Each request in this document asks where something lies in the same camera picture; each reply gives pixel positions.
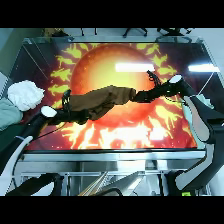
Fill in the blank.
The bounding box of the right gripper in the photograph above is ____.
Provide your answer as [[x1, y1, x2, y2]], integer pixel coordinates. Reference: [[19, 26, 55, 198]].
[[132, 89, 155, 104]]

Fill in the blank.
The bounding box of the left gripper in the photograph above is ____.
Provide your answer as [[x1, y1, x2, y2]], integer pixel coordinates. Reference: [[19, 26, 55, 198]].
[[70, 109, 92, 126]]

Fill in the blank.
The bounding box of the brown garment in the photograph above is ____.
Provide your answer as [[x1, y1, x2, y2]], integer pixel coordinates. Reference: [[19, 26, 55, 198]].
[[61, 85, 138, 122]]

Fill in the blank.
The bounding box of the white garment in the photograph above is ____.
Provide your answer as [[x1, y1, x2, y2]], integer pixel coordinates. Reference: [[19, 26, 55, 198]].
[[6, 80, 46, 113]]

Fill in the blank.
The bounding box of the black chair base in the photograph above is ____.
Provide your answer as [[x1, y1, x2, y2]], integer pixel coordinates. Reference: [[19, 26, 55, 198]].
[[156, 27, 195, 37], [121, 27, 149, 38]]

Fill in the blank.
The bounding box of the pale green garment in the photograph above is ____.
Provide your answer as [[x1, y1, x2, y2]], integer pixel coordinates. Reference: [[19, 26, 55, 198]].
[[0, 97, 25, 132]]

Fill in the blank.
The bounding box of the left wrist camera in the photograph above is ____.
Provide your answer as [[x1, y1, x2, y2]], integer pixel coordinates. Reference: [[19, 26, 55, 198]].
[[61, 88, 73, 112]]

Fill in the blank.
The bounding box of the black cable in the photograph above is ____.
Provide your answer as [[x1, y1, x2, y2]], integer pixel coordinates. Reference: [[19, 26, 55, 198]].
[[34, 121, 69, 141]]

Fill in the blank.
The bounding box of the silver frame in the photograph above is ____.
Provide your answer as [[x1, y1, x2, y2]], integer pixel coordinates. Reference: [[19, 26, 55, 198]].
[[13, 149, 214, 197]]

